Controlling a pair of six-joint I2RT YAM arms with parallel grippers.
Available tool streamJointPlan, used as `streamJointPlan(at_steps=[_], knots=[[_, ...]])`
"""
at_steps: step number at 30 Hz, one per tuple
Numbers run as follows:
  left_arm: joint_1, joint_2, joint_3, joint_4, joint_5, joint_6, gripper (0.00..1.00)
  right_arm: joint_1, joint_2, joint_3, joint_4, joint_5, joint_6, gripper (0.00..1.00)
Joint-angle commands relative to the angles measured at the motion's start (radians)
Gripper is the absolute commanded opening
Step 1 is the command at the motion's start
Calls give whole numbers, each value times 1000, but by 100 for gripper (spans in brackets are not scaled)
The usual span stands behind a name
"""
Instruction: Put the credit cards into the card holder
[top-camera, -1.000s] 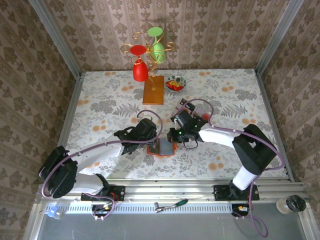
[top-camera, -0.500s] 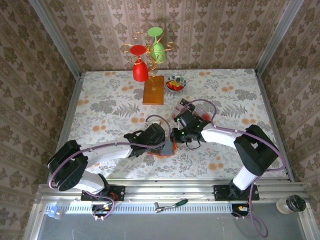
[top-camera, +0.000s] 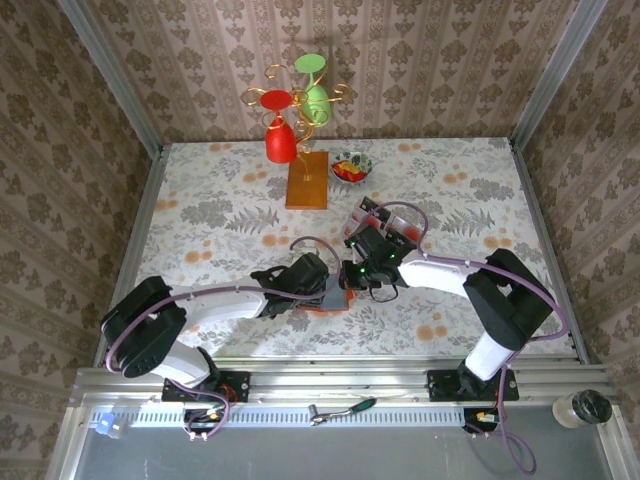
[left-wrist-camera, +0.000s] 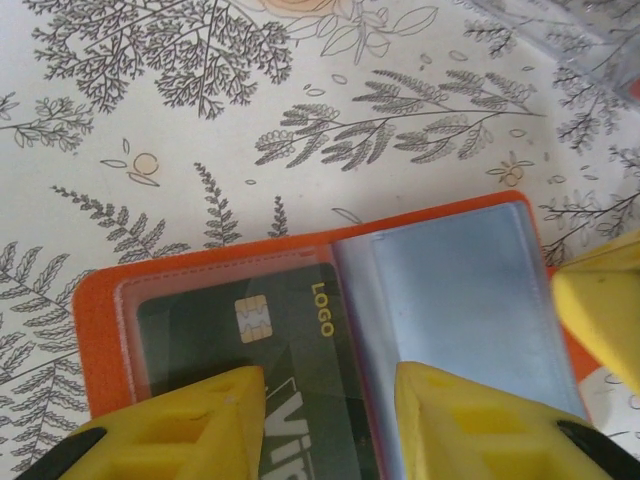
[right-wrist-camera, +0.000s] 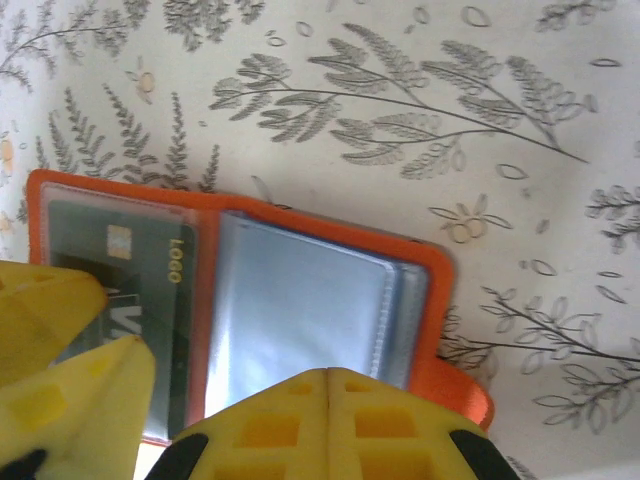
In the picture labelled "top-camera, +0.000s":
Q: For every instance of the red circle card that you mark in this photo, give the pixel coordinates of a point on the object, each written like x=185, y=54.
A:
x=411, y=233
x=364, y=220

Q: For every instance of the aluminium mounting rail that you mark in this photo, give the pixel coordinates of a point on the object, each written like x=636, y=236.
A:
x=350, y=380

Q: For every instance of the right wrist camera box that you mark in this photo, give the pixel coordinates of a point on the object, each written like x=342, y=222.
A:
x=375, y=244

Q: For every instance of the blue white connector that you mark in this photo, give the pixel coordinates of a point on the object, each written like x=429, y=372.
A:
x=106, y=425

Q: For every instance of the aluminium table side rail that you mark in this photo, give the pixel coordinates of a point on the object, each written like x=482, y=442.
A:
x=139, y=225
x=531, y=200

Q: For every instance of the orange card holder wallet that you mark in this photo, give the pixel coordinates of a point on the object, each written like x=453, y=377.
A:
x=335, y=300

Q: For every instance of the aluminium frame post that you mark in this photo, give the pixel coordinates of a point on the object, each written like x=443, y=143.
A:
x=110, y=75
x=555, y=75

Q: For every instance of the floral tablecloth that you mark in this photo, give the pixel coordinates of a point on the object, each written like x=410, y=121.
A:
x=225, y=175

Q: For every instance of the clear jar black lid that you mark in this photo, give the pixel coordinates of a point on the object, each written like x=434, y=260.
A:
x=585, y=409

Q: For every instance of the floral ceramic bowl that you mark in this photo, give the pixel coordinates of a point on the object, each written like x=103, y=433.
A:
x=367, y=162

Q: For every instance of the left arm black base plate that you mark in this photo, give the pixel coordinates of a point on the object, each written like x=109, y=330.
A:
x=240, y=387

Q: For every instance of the black vip card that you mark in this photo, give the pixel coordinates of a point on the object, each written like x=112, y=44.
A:
x=372, y=205

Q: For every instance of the green wine glass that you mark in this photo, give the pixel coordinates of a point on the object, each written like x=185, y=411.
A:
x=316, y=102

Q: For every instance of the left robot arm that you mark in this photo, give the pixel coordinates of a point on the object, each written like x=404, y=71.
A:
x=145, y=325

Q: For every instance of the red yellow snack packet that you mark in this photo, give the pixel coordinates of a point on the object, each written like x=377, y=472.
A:
x=347, y=172

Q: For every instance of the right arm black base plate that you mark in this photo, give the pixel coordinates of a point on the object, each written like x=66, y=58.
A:
x=440, y=387

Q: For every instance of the grey metal tray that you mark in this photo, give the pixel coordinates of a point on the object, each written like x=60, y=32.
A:
x=325, y=455

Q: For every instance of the red wine glass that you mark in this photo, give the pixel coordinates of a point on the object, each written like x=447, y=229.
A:
x=280, y=145

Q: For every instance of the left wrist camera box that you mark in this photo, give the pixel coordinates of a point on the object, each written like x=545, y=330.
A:
x=312, y=272

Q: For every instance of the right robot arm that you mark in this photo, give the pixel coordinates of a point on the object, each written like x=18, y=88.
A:
x=505, y=305

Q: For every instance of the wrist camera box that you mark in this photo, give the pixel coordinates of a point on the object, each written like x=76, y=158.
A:
x=312, y=272
x=375, y=244

